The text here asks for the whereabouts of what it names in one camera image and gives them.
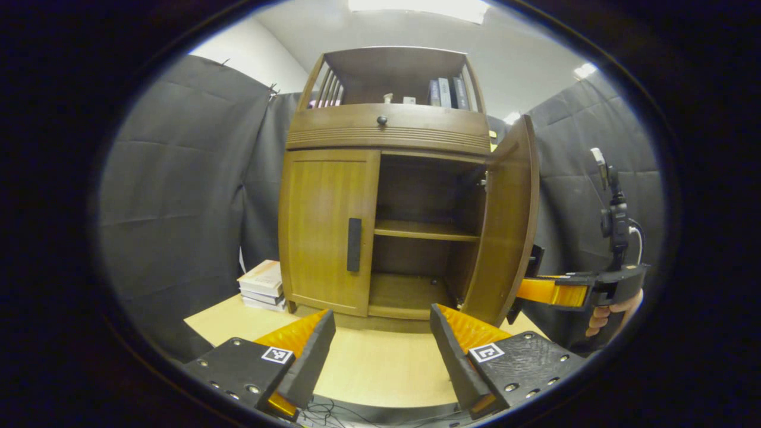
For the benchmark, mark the long ceiling light panel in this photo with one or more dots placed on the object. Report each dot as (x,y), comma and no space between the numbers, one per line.
(416,7)

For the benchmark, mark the wooden double-door shoe cabinet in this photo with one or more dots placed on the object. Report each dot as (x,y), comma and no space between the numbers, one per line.
(392,65)

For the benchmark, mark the black backdrop cloth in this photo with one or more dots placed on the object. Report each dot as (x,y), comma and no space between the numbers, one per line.
(178,208)

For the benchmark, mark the wooden inner shelf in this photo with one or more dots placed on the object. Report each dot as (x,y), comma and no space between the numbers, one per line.
(425,230)

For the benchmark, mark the grey upright book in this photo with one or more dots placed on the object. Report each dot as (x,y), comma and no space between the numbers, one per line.
(444,93)

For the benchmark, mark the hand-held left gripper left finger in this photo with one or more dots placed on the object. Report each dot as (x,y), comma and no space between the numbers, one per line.
(312,356)

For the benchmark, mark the white paperback book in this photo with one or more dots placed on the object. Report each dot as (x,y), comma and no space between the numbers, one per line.
(264,303)

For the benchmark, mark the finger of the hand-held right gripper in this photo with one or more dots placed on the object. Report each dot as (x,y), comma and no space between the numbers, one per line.
(553,291)

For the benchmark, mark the small ceiling light panel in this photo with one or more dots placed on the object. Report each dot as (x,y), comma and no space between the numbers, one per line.
(512,117)
(585,70)

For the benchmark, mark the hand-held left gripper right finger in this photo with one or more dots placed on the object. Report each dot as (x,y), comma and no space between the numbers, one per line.
(455,362)

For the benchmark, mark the black upright book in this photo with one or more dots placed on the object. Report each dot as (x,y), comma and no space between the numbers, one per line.
(459,93)

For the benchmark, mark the beige paperback book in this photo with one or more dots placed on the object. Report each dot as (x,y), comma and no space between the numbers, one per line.
(261,276)

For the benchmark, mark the dark blue upright book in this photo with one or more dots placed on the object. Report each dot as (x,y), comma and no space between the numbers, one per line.
(434,93)

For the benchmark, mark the blue-edged paperback book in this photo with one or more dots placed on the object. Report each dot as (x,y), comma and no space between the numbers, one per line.
(261,293)

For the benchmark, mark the wooden shoe cabinet door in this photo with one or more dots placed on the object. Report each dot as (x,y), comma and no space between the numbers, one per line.
(505,238)
(318,226)

